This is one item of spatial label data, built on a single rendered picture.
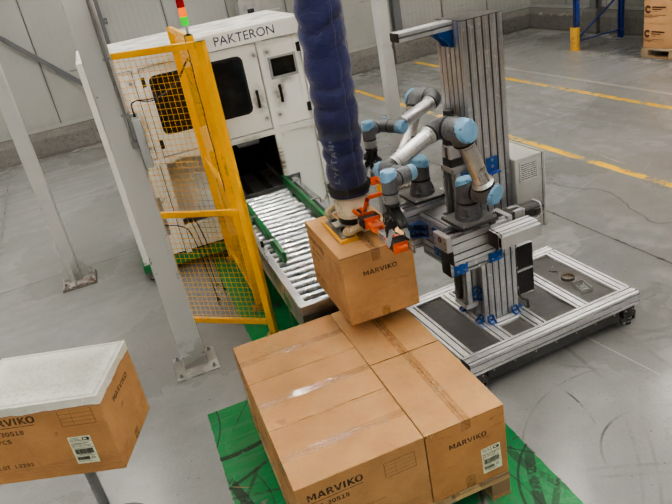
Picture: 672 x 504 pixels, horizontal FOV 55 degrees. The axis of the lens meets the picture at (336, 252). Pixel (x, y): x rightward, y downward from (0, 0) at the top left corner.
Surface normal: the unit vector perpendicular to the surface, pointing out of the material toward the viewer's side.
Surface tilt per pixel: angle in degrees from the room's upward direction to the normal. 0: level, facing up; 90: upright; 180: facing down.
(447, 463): 90
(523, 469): 0
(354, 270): 90
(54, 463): 90
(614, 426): 0
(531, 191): 90
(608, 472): 0
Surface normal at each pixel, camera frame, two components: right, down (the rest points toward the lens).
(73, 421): 0.00, 0.44
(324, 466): -0.17, -0.88
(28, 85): 0.41, 0.33
